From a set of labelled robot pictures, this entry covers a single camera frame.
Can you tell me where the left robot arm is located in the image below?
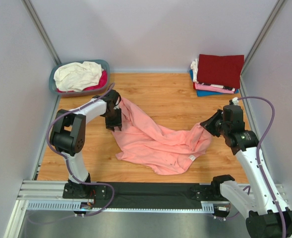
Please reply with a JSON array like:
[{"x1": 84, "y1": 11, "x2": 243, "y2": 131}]
[{"x1": 47, "y1": 89, "x2": 122, "y2": 199}]

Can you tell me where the grey laundry basket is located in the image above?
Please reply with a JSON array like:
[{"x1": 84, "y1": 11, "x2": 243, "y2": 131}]
[{"x1": 49, "y1": 59, "x2": 110, "y2": 97}]

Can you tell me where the left aluminium frame post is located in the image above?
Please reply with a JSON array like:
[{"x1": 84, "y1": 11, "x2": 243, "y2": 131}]
[{"x1": 22, "y1": 0, "x2": 61, "y2": 64}]

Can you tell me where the aluminium frame post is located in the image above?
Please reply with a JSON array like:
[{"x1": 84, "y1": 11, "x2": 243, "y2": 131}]
[
  {"x1": 22, "y1": 0, "x2": 61, "y2": 64},
  {"x1": 239, "y1": 0, "x2": 288, "y2": 72}
]

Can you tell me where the blue folded t-shirt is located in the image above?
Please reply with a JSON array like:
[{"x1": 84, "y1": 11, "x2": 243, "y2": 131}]
[{"x1": 189, "y1": 69, "x2": 238, "y2": 97}]

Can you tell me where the cream white t-shirt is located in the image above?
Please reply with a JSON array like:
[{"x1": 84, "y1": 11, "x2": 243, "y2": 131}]
[{"x1": 54, "y1": 61, "x2": 104, "y2": 92}]

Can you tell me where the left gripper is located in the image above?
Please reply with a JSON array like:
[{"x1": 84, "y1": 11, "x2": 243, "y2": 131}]
[{"x1": 103, "y1": 108, "x2": 122, "y2": 132}]

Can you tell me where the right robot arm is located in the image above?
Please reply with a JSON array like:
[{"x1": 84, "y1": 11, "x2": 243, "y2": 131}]
[{"x1": 200, "y1": 105, "x2": 292, "y2": 238}]

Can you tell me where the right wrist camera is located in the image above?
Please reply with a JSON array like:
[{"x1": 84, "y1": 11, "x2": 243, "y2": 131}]
[{"x1": 229, "y1": 97, "x2": 239, "y2": 106}]

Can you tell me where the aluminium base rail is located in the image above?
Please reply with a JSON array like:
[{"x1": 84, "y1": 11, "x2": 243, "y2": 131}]
[{"x1": 16, "y1": 179, "x2": 289, "y2": 213}]

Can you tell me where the magenta t-shirt in basket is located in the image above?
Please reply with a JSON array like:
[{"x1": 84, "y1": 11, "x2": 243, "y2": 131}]
[{"x1": 56, "y1": 71, "x2": 107, "y2": 93}]

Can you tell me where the pink printed folded t-shirt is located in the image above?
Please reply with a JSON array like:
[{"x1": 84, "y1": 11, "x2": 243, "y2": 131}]
[{"x1": 193, "y1": 82, "x2": 237, "y2": 94}]

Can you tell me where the white folded t-shirt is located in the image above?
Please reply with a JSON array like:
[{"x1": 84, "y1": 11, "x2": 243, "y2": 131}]
[{"x1": 190, "y1": 59, "x2": 199, "y2": 83}]

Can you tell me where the dark red folded t-shirt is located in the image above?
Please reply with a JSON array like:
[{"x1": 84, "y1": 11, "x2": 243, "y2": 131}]
[{"x1": 197, "y1": 54, "x2": 244, "y2": 89}]

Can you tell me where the right aluminium frame post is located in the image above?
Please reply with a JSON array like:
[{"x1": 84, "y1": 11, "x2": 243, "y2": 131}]
[{"x1": 239, "y1": 0, "x2": 288, "y2": 72}]

